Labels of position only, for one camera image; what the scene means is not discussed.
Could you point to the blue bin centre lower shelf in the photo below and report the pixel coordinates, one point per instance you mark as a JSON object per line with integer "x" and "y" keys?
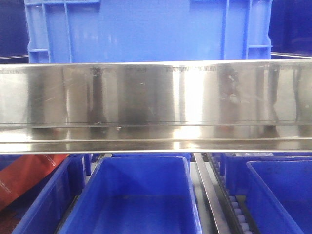
{"x": 136, "y": 195}

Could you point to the blue bin shelf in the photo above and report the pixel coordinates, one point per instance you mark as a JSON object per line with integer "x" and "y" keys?
{"x": 40, "y": 210}
{"x": 136, "y": 195}
{"x": 279, "y": 196}

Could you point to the large blue crate upper shelf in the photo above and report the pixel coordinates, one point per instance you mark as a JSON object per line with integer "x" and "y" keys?
{"x": 82, "y": 31}

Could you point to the blue bin right lower shelf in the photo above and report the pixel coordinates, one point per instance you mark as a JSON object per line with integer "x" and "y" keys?
{"x": 279, "y": 196}

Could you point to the blue bin left lower shelf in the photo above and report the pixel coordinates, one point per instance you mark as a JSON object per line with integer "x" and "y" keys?
{"x": 40, "y": 210}

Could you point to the white roller track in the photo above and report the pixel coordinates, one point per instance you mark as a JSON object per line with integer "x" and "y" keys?
{"x": 233, "y": 206}

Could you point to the red plastic bag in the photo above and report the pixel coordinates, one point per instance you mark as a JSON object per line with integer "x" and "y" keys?
{"x": 25, "y": 173}

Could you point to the stainless steel shelf front rail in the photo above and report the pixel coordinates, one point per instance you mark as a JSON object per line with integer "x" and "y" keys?
{"x": 182, "y": 106}

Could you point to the steel divider rail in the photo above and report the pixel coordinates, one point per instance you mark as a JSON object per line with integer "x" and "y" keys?
{"x": 220, "y": 223}

